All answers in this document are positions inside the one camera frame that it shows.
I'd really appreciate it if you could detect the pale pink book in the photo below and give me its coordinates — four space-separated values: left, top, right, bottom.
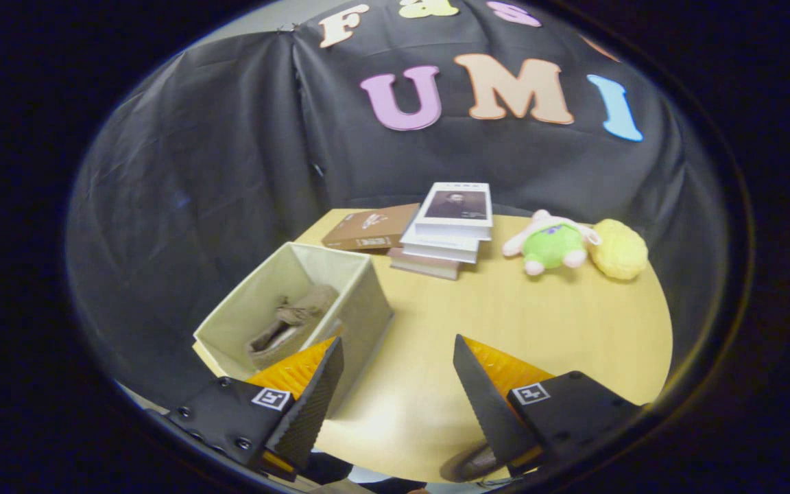
388 247 463 281

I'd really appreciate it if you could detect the thick white book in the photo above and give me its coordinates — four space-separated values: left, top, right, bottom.
400 223 481 263

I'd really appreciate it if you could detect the grey fabric storage box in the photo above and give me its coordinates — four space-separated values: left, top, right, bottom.
193 242 394 419

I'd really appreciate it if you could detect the brown book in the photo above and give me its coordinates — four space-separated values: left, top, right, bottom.
321 203 422 252

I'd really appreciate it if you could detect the green and pink plush toy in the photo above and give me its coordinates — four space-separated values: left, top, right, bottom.
502 209 603 277

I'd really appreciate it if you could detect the black backdrop cloth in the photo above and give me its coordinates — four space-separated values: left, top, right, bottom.
66 0 732 412

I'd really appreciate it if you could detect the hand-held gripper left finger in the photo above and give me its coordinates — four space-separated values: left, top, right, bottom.
165 336 345 481

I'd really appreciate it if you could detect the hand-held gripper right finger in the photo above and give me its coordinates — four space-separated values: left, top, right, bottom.
453 334 643 478

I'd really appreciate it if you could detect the brown fuzzy shoe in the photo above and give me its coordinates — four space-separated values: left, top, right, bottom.
247 285 341 371
440 439 505 483

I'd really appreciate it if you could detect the yellow plush toy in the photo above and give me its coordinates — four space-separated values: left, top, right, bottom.
588 219 649 281

